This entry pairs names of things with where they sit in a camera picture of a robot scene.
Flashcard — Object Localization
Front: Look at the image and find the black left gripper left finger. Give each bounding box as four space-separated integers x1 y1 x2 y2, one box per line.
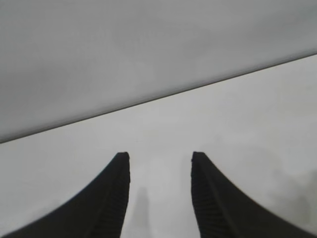
0 151 131 238

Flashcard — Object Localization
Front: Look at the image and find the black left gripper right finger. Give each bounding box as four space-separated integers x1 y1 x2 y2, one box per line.
190 151 310 238

